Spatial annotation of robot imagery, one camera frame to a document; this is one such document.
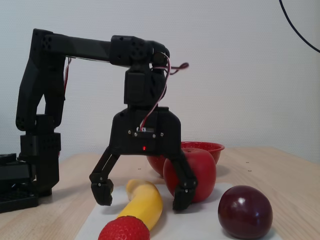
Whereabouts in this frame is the red white gripper wire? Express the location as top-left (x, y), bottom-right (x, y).
top-left (139, 51), bottom-right (190, 133)

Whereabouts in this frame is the dark purple toy plum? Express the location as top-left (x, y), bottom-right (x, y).
top-left (217, 185), bottom-right (274, 240)

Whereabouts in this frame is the yellow toy banana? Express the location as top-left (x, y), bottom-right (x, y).
top-left (116, 178), bottom-right (164, 231)

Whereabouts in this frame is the red toy strawberry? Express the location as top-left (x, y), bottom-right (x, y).
top-left (97, 216), bottom-right (151, 240)

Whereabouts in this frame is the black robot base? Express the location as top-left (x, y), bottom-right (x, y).
top-left (0, 132), bottom-right (62, 214)

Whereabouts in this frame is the white paper sheet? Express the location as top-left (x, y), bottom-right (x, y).
top-left (74, 183), bottom-right (284, 240)

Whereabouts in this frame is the red white shoulder wire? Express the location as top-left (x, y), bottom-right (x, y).
top-left (63, 56), bottom-right (73, 95)

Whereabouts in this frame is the red toy apple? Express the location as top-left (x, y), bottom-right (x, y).
top-left (162, 147), bottom-right (217, 204)

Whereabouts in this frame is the thin black hanging cable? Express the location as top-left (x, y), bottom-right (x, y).
top-left (278, 0), bottom-right (320, 54)

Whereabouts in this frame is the red speckled bowl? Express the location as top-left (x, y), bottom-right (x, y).
top-left (146, 141), bottom-right (226, 177)

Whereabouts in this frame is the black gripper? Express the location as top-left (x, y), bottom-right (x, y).
top-left (89, 106), bottom-right (199, 212)

